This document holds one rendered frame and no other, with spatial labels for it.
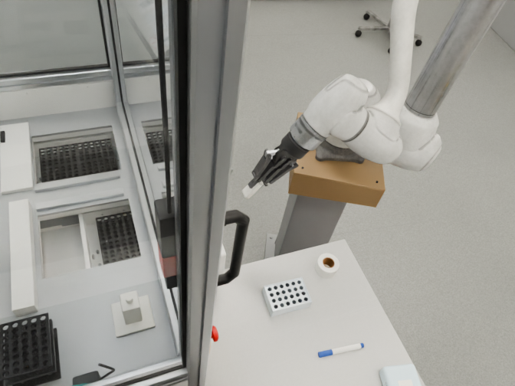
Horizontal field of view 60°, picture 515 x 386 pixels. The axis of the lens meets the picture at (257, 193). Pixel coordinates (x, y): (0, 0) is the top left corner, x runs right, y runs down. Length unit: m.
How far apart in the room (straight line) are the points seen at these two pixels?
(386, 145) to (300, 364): 0.64
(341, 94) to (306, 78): 2.38
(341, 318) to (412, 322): 1.03
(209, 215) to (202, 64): 0.20
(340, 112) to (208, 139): 0.75
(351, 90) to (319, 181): 0.52
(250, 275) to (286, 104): 1.97
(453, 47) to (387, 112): 0.28
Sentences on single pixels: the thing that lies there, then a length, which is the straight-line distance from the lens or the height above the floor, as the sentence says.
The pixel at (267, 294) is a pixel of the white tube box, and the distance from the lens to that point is 1.34.
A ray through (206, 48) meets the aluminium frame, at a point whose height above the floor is 1.80.
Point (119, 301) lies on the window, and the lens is 0.62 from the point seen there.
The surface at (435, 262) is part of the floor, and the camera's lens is 2.64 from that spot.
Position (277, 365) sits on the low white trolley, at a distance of 1.30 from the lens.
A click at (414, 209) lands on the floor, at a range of 2.81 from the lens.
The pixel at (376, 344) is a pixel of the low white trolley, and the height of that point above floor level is 0.76.
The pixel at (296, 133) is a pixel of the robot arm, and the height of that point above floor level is 1.22.
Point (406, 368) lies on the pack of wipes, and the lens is 1.36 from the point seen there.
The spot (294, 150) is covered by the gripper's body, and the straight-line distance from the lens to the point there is 1.16.
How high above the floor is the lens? 1.98
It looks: 50 degrees down
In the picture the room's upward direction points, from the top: 11 degrees clockwise
